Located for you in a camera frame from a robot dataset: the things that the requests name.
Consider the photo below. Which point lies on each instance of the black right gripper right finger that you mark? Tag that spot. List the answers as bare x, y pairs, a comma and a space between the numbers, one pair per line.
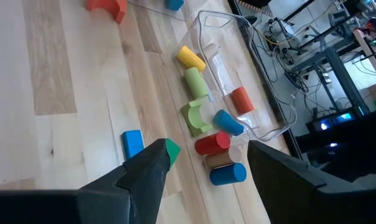
300, 199

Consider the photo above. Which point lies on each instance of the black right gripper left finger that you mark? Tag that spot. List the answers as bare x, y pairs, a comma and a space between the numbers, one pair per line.
138, 193

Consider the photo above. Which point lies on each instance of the blue long block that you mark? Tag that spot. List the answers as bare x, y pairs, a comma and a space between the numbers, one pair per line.
132, 143

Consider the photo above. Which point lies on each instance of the green wooden block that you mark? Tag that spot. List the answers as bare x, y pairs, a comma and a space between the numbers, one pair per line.
174, 151

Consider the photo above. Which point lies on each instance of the blue cylinder block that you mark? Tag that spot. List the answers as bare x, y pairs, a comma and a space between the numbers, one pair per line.
227, 175
228, 123

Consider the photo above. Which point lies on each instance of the red cylinder block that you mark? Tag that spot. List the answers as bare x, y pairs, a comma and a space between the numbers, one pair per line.
211, 143
242, 100

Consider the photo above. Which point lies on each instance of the light green arch block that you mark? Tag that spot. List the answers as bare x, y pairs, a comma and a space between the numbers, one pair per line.
194, 119

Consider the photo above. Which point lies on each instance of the light green long block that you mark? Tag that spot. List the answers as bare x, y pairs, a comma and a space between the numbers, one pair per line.
195, 82

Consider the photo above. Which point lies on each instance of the red arch block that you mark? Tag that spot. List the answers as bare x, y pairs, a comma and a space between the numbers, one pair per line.
108, 5

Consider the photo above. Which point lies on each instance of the blue arch block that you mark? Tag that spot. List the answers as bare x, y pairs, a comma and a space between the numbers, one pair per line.
174, 3

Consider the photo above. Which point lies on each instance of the black computer tower blue lights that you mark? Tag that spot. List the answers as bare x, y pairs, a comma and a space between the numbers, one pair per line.
356, 149

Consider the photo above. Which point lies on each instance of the natural wood cylinder block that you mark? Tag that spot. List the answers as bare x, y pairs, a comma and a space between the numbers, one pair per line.
220, 158

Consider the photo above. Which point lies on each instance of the yellow cylinder block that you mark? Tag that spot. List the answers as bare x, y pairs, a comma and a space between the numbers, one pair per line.
190, 58

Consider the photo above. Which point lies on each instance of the black mat orange stripes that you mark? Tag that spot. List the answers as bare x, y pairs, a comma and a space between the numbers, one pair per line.
256, 7

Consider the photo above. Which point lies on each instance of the black aluminium table frame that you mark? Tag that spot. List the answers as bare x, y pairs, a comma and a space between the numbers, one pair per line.
264, 73

